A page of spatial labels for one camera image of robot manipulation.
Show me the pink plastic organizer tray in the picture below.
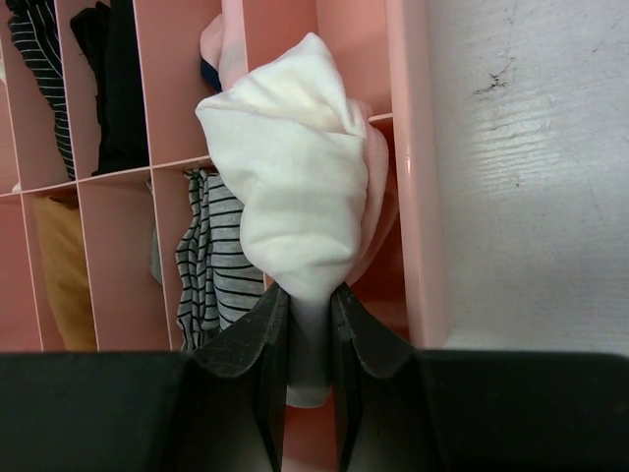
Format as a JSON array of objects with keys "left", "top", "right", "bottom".
[{"left": 0, "top": 0, "right": 449, "bottom": 472}]

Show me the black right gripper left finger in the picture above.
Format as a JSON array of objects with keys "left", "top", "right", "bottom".
[{"left": 1, "top": 285, "right": 289, "bottom": 471}]

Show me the orange rolled cloth in tray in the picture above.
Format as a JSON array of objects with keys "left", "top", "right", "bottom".
[{"left": 33, "top": 195, "right": 97, "bottom": 352}]

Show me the white underwear with pink trim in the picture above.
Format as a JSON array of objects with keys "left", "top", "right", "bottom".
[{"left": 196, "top": 33, "right": 392, "bottom": 408}]

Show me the grey rolled cloth in tray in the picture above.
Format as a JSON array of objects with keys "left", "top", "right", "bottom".
[{"left": 147, "top": 168, "right": 264, "bottom": 352}]

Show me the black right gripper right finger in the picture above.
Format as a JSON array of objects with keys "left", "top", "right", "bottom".
[{"left": 330, "top": 287, "right": 628, "bottom": 471}]

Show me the dark striped rolled cloth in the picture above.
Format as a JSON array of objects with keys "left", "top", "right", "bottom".
[{"left": 6, "top": 0, "right": 76, "bottom": 181}]

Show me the pink rolled cloth in tray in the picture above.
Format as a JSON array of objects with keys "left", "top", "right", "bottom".
[{"left": 200, "top": 0, "right": 248, "bottom": 93}]

